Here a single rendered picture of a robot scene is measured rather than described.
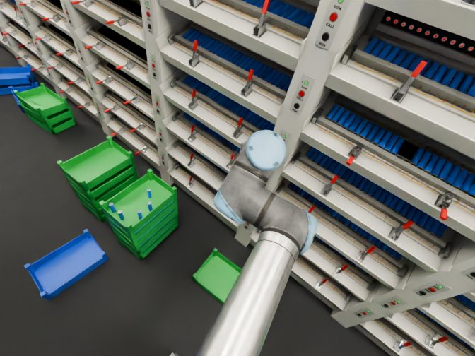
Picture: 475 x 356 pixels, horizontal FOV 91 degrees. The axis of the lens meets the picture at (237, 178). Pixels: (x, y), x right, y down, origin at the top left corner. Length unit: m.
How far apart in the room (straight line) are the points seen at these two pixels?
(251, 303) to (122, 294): 1.11
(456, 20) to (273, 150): 0.43
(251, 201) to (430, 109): 0.49
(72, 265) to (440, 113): 1.66
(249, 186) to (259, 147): 0.09
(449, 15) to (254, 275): 0.62
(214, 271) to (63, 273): 0.79
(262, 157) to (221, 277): 1.05
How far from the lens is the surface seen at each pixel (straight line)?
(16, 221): 1.88
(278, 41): 0.81
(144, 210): 1.28
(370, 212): 0.98
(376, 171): 0.83
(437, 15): 0.69
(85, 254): 1.60
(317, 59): 0.74
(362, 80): 0.74
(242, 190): 0.51
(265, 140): 0.51
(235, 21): 0.90
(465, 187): 0.91
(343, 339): 1.62
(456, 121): 0.76
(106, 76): 1.79
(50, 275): 1.62
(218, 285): 1.45
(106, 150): 1.60
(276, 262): 0.46
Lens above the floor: 1.39
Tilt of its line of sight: 49 degrees down
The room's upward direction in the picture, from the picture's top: 15 degrees clockwise
